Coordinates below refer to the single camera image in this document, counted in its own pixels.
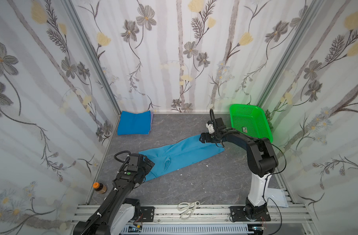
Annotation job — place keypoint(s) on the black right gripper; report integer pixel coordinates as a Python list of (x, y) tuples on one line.
[(207, 138)]

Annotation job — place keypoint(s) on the white slotted cable duct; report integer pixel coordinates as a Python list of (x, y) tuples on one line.
[(191, 229)]

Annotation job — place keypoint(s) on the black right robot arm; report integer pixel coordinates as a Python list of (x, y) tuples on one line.
[(261, 159)]

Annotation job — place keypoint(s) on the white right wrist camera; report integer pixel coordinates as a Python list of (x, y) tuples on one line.
[(214, 126)]

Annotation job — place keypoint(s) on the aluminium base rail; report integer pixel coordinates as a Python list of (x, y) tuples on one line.
[(294, 220)]

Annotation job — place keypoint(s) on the brown bottle orange cap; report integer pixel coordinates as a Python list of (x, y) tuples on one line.
[(99, 188)]

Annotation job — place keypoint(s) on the white handled scissors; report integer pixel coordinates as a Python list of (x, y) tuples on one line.
[(186, 209)]

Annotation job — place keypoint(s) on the folded blue t shirt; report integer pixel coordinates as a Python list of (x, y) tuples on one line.
[(131, 123)]

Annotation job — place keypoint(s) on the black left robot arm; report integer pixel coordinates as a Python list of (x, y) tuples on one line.
[(100, 223)]

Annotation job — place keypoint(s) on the green plastic basket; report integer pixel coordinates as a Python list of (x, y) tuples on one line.
[(252, 117)]

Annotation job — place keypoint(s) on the light blue t shirt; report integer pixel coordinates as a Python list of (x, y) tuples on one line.
[(170, 158)]

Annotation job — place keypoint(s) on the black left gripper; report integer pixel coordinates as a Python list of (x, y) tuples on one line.
[(146, 164)]

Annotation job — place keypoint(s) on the clear plastic bag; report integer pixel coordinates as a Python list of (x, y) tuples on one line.
[(276, 197)]

